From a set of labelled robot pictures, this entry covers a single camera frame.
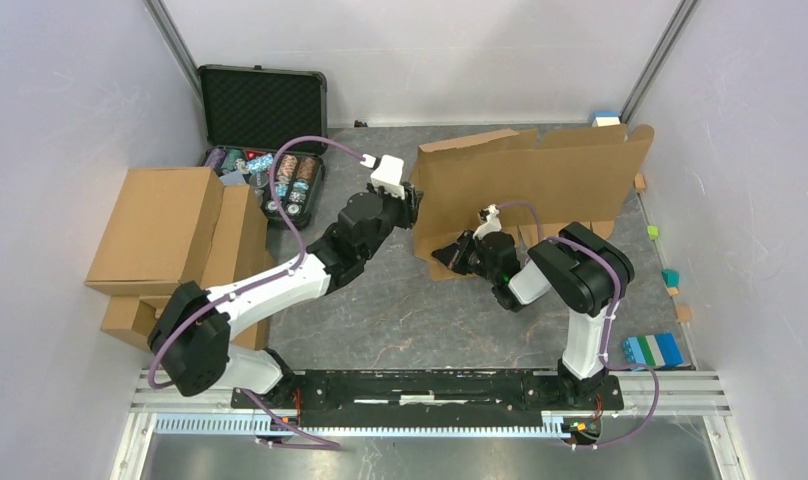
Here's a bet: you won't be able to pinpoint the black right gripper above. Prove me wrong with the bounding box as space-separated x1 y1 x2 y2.
433 228 499 284

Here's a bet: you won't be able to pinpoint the brown cardboard box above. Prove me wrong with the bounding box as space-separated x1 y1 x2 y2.
410 124 655 281

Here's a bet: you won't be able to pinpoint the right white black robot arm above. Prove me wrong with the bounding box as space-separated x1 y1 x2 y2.
432 222 635 408

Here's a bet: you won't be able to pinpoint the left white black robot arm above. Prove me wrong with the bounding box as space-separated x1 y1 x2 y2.
148 183 423 408

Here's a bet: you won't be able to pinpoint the leaning folded cardboard box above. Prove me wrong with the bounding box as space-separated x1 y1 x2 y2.
199 185 274 289

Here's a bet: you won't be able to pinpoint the large folded cardboard box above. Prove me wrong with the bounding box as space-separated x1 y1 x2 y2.
84 167 224 296

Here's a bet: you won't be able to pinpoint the black poker chip case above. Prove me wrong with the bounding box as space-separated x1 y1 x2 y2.
197 65 328 230

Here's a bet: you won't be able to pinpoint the orange wooden block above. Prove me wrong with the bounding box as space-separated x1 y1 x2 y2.
634 173 647 194

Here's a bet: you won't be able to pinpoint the blue white toy block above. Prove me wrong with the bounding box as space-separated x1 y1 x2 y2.
591 110 621 127

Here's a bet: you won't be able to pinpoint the teal small block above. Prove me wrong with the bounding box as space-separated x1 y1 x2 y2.
661 268 680 288

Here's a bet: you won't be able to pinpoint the blue green striped block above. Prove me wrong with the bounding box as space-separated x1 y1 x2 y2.
621 333 685 369

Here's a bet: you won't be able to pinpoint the tan wooden block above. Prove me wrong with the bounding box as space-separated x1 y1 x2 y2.
675 305 693 323

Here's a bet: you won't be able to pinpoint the lower stacked cardboard boxes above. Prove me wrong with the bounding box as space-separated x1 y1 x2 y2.
99 251 276 354

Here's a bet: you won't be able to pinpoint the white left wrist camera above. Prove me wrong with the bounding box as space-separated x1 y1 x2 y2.
370 155 406 200

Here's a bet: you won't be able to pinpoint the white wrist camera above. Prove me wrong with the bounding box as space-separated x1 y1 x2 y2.
473 204 502 240
370 155 406 200

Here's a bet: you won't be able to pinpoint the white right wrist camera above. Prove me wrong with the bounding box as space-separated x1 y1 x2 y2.
473 204 502 240

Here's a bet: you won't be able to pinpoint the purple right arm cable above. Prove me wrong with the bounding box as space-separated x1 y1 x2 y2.
496 200 662 450

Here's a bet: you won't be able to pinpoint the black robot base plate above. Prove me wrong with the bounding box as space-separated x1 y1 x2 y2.
260 369 625 428

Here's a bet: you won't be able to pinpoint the aluminium frame rail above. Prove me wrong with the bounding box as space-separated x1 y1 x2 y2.
130 371 731 439

